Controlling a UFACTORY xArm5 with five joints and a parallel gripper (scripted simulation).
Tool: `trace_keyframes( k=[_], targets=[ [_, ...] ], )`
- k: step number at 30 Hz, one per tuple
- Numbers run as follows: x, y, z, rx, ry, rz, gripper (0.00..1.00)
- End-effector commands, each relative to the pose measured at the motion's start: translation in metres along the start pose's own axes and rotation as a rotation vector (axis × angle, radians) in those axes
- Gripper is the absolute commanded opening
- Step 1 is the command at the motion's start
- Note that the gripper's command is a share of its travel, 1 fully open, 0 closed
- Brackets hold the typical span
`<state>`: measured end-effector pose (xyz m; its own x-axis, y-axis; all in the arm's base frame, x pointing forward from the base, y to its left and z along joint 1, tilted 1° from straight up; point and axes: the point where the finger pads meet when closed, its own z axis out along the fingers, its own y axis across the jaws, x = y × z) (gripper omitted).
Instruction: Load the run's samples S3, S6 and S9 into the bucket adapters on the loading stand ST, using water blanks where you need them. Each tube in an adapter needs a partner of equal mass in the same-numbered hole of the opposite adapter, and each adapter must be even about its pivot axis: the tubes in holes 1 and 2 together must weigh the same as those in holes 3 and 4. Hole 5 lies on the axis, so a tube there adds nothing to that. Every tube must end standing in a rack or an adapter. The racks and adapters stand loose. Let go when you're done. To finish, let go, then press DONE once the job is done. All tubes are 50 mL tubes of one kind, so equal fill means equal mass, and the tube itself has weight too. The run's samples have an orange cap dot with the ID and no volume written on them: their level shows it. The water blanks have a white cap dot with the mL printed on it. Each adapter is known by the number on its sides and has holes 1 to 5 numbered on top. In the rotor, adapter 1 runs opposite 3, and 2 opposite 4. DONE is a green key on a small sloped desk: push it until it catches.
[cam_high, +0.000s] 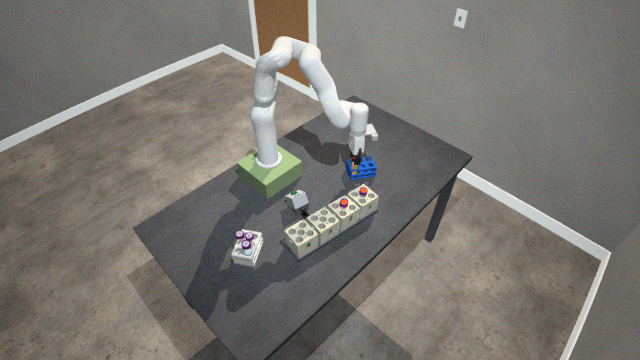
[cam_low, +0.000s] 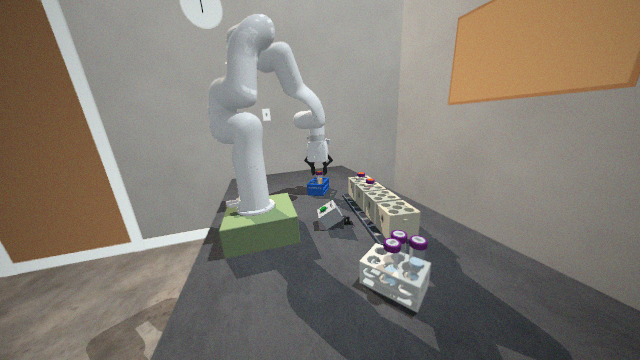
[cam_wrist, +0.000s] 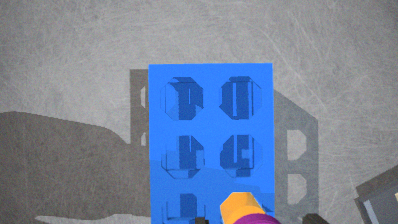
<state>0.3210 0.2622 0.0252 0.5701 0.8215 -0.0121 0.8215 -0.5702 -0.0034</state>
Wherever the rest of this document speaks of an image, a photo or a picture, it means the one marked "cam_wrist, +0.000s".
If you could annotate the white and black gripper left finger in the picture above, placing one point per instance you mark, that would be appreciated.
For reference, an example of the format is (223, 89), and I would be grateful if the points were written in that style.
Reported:
(201, 220)

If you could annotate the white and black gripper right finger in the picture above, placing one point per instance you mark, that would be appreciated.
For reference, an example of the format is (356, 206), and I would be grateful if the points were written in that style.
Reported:
(313, 219)

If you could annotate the blue tube rack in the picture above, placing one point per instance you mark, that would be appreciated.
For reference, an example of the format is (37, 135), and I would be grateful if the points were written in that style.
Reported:
(193, 110)

